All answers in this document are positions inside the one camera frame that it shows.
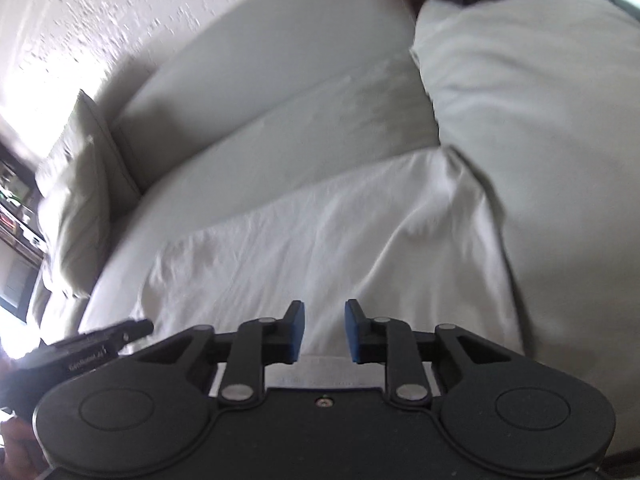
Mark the olive throw pillow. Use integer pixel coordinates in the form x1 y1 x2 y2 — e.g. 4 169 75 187
34 132 113 302
75 89 142 206

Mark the dark shelf unit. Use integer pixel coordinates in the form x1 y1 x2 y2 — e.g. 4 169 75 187
0 132 47 313

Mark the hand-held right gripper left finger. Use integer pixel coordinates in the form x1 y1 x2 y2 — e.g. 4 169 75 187
135 301 306 403

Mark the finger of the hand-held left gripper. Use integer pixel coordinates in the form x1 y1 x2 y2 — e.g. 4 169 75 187
77 318 155 347

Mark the person's left hand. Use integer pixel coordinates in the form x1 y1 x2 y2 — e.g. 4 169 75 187
0 417 41 468

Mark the white sheet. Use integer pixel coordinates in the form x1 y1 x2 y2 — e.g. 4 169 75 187
135 146 527 391

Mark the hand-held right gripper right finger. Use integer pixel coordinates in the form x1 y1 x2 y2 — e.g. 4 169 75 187
345 299 511 405

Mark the grey sofa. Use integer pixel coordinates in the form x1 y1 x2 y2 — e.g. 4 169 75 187
27 0 640 391

